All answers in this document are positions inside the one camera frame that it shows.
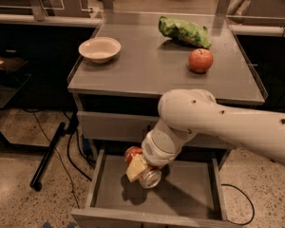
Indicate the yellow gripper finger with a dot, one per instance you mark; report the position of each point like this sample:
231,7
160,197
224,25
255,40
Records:
136,166

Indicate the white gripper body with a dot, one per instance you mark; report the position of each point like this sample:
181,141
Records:
156,151

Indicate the red coke can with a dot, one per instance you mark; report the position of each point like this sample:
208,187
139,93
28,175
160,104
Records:
151,176

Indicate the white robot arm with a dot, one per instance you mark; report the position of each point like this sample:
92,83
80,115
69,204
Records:
187,113

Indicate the open middle drawer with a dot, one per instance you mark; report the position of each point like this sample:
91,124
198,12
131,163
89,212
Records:
188,196

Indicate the grey drawer cabinet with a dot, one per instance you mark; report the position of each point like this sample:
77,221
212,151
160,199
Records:
150,64

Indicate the red apple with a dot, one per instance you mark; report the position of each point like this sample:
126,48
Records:
200,60

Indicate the black metal stand leg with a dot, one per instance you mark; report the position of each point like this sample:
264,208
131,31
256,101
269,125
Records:
36,182

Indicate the white bowl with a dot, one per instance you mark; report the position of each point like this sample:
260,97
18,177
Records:
100,50

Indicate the green chip bag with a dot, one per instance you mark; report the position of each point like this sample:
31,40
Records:
184,31

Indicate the dark side table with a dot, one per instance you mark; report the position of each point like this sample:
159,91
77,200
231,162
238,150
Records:
12,76

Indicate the top drawer with black handle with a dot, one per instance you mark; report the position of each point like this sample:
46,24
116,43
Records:
133,128

